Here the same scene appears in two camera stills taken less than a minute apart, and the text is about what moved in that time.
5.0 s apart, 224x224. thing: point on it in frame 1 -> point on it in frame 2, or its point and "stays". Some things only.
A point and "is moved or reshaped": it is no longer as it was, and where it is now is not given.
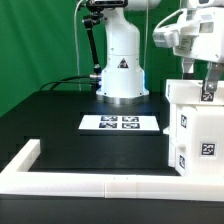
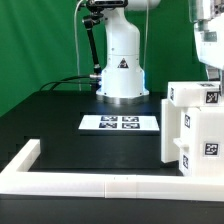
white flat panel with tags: [119, 122] stays
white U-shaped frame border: [95, 185] stays
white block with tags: [193, 92] stays
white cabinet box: [196, 139] is moved or reshaped
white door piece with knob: [181, 139] is moved or reshaped
